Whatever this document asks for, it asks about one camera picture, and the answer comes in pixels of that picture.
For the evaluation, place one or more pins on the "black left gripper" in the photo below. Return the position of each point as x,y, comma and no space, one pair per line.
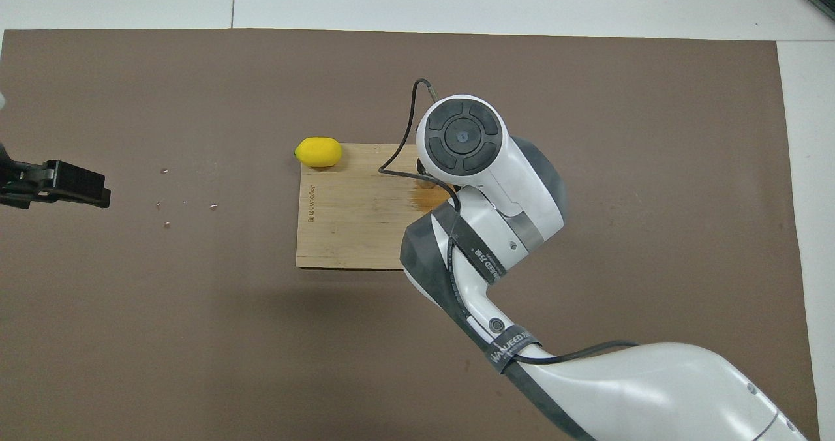
23,183

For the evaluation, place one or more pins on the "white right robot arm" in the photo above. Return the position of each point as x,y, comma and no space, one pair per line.
496,186

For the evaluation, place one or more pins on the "brown paper table mat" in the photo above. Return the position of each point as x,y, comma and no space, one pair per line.
196,363

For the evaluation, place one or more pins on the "yellow lemon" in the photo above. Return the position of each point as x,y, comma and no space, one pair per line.
318,152

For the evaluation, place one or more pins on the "wooden cutting board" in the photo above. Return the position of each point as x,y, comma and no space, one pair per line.
352,219

